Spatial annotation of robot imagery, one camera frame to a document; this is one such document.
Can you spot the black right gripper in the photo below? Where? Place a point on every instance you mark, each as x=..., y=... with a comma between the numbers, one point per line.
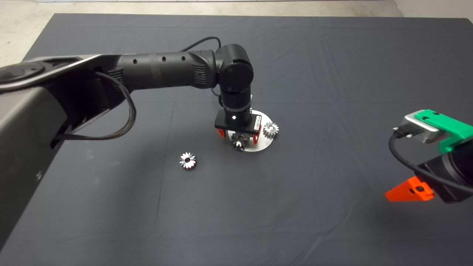
x=447, y=194

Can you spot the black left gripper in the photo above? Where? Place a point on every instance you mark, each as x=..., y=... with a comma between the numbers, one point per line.
x=220, y=122

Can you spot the larger steel gear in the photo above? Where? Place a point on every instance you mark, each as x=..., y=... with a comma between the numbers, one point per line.
x=239, y=145

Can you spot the small steel gear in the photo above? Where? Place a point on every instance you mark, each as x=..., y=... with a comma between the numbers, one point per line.
x=183, y=161
x=271, y=129

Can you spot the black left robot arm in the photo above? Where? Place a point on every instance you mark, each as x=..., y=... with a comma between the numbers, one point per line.
x=166, y=70

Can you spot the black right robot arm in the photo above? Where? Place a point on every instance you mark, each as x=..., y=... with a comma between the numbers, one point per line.
x=463, y=162

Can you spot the round metal plate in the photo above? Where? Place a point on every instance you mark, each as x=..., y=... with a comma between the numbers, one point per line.
x=261, y=146

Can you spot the dark grey table cloth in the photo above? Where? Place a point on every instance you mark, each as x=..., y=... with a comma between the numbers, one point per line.
x=295, y=203

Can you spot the silver right camera box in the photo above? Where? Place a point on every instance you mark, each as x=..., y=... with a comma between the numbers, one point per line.
x=421, y=129

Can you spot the green right camera mount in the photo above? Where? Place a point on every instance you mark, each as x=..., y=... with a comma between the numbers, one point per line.
x=447, y=125

